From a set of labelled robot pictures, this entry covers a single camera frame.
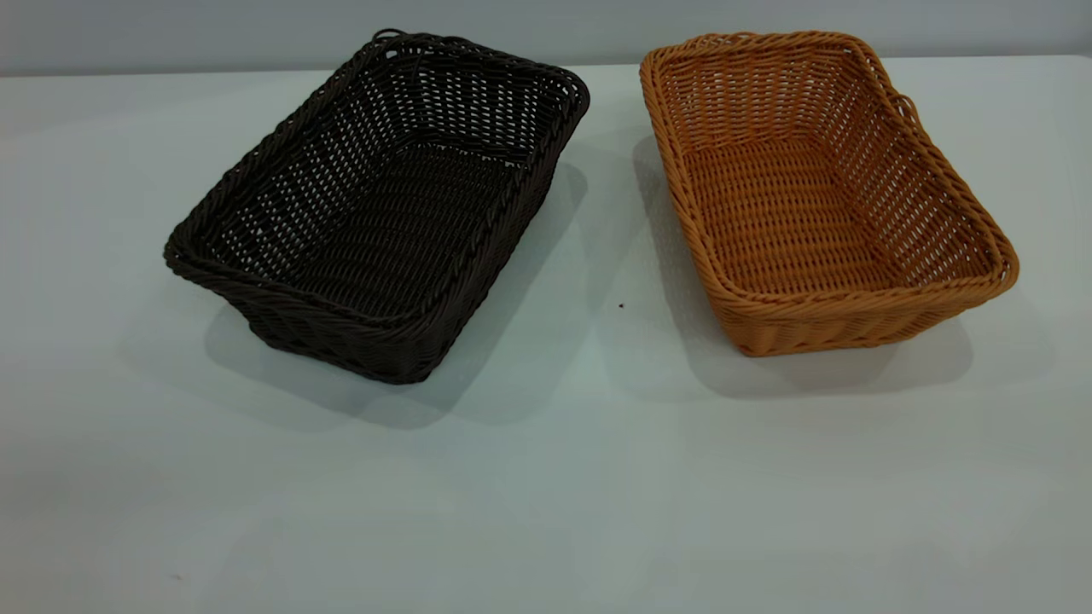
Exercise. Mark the black woven wicker basket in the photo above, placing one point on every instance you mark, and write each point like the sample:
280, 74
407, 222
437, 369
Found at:
392, 351

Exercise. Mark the orange woven wicker basket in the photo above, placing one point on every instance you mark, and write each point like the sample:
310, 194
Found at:
810, 328

